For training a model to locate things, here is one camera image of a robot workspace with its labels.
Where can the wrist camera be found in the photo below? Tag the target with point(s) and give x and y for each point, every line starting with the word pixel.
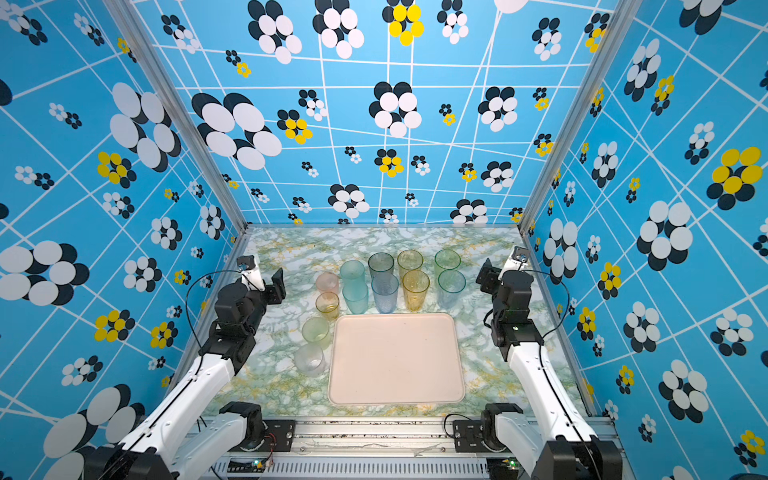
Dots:
pixel 516 260
pixel 250 273

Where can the aluminium corner post right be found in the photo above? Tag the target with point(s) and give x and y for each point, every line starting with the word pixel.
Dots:
pixel 620 22

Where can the aluminium corner post left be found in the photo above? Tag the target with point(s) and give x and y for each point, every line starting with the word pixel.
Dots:
pixel 128 23

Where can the short pink dimpled cup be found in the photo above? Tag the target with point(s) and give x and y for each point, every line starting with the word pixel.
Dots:
pixel 328 282

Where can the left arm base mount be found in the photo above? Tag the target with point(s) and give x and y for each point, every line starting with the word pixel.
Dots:
pixel 278 438

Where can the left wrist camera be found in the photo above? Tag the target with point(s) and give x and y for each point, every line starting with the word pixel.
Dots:
pixel 250 273

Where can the blue clear tall glass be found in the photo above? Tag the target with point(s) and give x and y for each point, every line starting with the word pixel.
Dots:
pixel 451 283

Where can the short green cup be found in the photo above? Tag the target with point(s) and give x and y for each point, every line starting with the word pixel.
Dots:
pixel 317 331

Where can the short clear dimpled cup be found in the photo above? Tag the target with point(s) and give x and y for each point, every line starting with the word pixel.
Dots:
pixel 310 360

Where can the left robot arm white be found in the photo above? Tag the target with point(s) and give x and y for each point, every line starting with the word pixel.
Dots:
pixel 158 448

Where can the teal dimpled tall cup rear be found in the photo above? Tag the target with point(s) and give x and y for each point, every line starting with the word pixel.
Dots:
pixel 352 272

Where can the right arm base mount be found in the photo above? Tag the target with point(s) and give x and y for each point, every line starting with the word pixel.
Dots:
pixel 468 436

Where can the aluminium corner post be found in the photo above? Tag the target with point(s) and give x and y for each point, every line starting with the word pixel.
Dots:
pixel 620 22
pixel 128 23

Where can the teal dimpled tall cup front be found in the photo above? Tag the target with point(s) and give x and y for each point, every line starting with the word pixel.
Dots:
pixel 356 297

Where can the yellow tall glass rear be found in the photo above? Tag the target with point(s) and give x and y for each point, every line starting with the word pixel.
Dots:
pixel 409 260

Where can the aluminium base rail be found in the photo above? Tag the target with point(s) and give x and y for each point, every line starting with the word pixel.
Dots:
pixel 369 448

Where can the short yellow cup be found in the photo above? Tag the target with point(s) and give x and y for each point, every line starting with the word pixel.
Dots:
pixel 328 305

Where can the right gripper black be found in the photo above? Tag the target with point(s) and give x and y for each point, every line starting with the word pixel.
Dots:
pixel 489 279

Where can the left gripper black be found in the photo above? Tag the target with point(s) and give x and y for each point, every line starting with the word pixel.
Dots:
pixel 275 292

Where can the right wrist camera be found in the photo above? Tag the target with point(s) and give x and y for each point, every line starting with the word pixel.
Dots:
pixel 516 260

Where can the grey tall glass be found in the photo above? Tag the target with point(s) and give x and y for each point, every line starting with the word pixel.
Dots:
pixel 381 263

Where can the pink rectangular tray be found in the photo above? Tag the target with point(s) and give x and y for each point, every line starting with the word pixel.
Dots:
pixel 393 359

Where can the teal dimpled tall cup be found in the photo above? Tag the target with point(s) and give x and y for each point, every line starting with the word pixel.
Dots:
pixel 356 297
pixel 352 272

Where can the yellow tall glass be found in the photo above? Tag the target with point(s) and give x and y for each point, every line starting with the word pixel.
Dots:
pixel 409 260
pixel 415 284

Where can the blue tall dimpled cup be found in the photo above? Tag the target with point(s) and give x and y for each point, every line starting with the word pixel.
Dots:
pixel 385 289

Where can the yellow tall glass front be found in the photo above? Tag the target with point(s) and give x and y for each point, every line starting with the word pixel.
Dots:
pixel 415 284

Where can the green tall glass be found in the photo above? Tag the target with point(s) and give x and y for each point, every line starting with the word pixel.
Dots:
pixel 446 259

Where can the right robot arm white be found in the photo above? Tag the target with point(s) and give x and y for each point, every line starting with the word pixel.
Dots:
pixel 562 444

